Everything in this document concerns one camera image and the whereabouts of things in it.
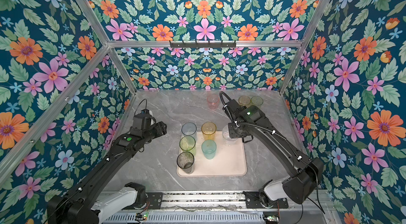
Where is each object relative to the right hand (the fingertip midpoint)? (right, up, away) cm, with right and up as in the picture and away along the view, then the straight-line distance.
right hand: (236, 131), depth 75 cm
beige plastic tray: (-2, -19, +13) cm, 23 cm away
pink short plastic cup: (-12, +16, +32) cm, 38 cm away
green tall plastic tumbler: (-25, -8, +9) cm, 28 cm away
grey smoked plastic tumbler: (-25, -15, +1) cm, 29 cm away
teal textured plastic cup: (-14, -11, +11) cm, 21 cm away
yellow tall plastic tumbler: (-14, -1, +12) cm, 18 cm away
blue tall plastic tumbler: (-25, -1, +13) cm, 28 cm away
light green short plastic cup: (+20, +16, +36) cm, 44 cm away
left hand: (-36, +4, +4) cm, 37 cm away
